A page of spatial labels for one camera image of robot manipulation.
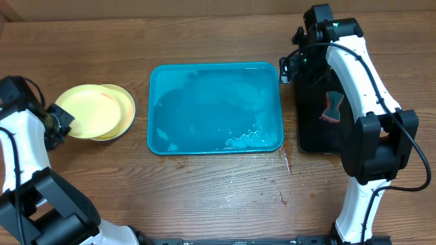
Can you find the yellow plate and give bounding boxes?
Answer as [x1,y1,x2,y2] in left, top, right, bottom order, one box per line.
[92,84,136,142]
[55,84,122,139]

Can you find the pink green sponge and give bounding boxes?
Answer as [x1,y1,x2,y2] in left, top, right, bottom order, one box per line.
[320,91,344,123]

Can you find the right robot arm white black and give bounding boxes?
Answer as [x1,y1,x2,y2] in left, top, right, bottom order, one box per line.
[279,14,419,244]

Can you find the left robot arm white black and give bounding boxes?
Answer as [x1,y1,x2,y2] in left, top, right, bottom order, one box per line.
[1,99,146,244]

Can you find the black tray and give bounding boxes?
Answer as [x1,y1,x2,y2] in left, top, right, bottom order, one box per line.
[294,69,354,154]

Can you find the teal plastic tray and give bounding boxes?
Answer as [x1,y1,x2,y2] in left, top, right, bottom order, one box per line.
[147,62,284,155]

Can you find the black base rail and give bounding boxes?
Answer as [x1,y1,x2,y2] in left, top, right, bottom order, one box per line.
[149,234,392,245]

